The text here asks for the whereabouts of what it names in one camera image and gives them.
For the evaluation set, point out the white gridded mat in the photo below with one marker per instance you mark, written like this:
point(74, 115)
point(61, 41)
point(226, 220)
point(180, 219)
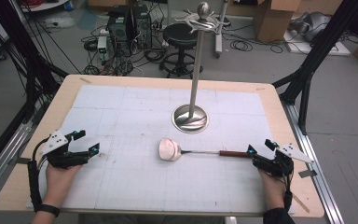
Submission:
point(121, 174)

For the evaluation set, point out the white flat board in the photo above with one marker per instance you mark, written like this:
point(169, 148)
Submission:
point(338, 49)

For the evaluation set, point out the white pole stand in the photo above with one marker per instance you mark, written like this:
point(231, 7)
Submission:
point(219, 28)

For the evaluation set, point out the aluminium rail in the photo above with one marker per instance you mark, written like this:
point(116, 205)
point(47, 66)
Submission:
point(320, 183)
point(3, 161)

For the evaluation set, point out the person's right hand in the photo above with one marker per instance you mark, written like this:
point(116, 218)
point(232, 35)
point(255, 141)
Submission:
point(272, 188)

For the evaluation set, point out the metal utensil stand with hooks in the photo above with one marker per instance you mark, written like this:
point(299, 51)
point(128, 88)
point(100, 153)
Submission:
point(195, 77)

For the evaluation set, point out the tall cardboard box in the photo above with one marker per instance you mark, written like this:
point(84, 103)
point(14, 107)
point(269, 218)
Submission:
point(272, 21)

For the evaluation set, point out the small white device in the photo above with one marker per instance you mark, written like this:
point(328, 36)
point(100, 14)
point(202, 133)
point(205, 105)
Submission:
point(102, 45)

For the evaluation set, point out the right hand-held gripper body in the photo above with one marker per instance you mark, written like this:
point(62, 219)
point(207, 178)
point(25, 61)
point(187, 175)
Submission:
point(273, 166)

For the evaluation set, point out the grey bag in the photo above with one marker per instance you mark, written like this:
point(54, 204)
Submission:
point(315, 25)

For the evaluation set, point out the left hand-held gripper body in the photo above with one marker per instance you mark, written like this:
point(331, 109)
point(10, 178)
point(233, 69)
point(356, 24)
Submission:
point(62, 158)

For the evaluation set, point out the black computer tower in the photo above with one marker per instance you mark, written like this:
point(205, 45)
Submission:
point(143, 26)
point(119, 31)

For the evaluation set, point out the person's left hand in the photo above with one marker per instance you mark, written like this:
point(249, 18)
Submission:
point(59, 182)

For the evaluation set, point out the black wristband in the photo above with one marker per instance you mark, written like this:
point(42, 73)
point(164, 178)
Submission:
point(49, 210)

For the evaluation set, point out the black round stool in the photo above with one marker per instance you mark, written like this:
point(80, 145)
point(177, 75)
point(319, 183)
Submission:
point(177, 34)

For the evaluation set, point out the black metal frame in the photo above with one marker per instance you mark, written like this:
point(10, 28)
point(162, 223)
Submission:
point(307, 68)
point(28, 59)

